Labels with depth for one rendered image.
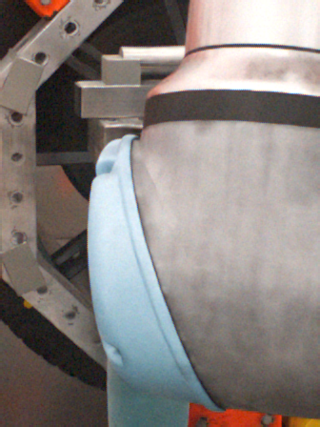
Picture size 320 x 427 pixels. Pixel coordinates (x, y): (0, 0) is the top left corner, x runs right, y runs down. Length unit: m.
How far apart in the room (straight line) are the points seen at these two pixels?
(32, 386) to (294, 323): 2.39
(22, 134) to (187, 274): 0.79
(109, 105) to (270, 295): 0.61
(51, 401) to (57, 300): 1.47
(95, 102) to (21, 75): 0.19
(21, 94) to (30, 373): 1.74
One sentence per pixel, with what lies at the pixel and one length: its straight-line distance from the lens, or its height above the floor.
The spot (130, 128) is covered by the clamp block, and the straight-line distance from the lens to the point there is 1.03.
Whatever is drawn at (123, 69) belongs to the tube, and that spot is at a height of 0.99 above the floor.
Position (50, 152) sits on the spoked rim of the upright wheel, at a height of 0.86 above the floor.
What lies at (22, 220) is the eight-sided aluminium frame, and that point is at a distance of 1.26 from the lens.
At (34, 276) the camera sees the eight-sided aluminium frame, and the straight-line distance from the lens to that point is 1.28.
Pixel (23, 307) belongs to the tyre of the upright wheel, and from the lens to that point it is 1.38.
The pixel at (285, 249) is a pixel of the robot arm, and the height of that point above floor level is 1.01.
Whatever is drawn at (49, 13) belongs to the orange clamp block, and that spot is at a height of 1.03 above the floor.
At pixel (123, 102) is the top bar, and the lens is 1.05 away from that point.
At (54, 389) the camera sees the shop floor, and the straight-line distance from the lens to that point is 2.82.
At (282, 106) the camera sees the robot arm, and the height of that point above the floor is 1.06.
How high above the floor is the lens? 1.14
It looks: 15 degrees down
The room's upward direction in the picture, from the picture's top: 1 degrees clockwise
